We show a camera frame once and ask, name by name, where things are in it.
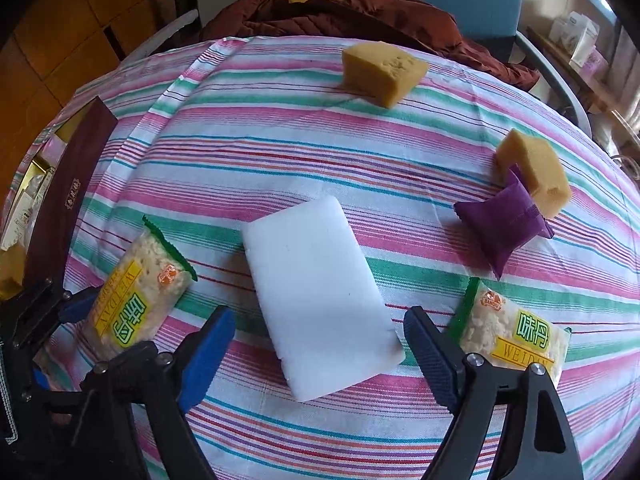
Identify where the pink carton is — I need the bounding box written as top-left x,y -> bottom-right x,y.
582,47 -> 611,81

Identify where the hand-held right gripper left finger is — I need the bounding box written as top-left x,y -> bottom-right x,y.
80,305 -> 237,480

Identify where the maroon and gold gift box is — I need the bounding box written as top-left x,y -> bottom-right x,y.
0,96 -> 119,301

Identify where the maroon quilted jacket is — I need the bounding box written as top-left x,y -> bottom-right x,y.
200,0 -> 541,88

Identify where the wooden desk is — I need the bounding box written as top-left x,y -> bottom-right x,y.
525,25 -> 640,141

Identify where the white carton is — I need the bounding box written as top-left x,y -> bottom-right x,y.
549,10 -> 601,68

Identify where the yellow sponge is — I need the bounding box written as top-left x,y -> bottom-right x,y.
341,42 -> 430,109
494,128 -> 572,219

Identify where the printed cardboard box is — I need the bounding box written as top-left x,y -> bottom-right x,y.
0,160 -> 56,251

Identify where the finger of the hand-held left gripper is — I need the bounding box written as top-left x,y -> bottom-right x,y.
0,280 -> 101,346
31,366 -> 132,442

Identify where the purple pouch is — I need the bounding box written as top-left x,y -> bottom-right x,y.
452,164 -> 555,281

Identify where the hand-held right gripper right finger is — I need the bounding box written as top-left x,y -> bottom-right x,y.
402,306 -> 586,480

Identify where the white sponge block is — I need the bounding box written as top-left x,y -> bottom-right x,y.
241,195 -> 407,403

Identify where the green-edged rice snack packet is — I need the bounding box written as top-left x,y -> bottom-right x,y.
445,277 -> 573,386
80,215 -> 198,363

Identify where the striped bedsheet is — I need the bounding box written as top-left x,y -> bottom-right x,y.
10,35 -> 640,480

